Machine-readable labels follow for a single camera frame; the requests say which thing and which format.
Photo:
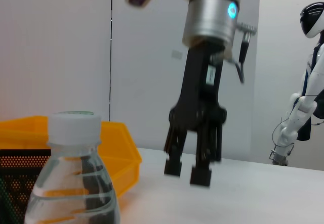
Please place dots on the black mesh pen holder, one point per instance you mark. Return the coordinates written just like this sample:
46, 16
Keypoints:
15, 183

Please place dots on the clear green-label water bottle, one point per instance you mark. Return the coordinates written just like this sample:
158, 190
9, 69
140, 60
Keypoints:
73, 133

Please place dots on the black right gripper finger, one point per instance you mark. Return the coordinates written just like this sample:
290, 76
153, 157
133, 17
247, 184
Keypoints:
202, 176

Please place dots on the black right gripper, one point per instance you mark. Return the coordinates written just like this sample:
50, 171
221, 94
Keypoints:
197, 95

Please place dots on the white humanoid robot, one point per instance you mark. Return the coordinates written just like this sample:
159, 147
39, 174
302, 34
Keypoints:
311, 19

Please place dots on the yellow plastic bin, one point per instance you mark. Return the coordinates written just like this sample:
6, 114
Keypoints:
119, 143

